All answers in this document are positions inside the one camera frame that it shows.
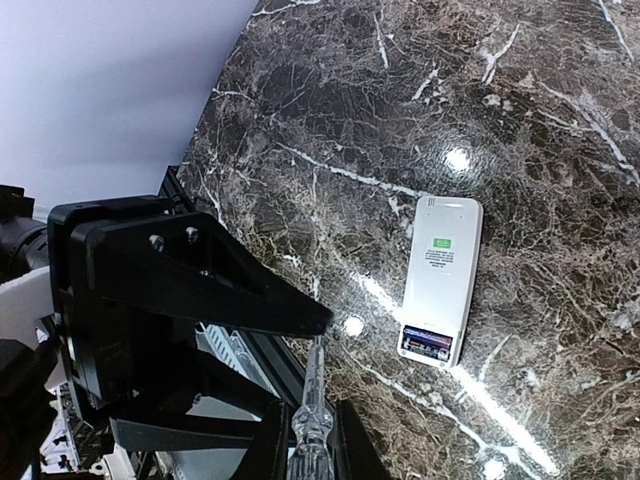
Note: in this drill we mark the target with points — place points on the white remote control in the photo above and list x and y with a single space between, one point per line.
441 271

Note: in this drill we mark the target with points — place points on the white slotted cable duct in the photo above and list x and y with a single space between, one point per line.
223 346

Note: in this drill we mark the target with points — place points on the clear test screwdriver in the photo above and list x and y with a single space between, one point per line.
312 423

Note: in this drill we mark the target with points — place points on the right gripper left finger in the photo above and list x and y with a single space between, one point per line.
267 455

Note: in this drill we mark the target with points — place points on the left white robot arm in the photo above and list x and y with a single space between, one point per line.
32 347

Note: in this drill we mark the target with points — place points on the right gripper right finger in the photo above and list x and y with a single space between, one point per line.
355 456

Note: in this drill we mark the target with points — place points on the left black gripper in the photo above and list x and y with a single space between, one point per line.
130 281

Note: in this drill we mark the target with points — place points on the battery inside remote compartment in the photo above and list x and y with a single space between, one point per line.
426 343

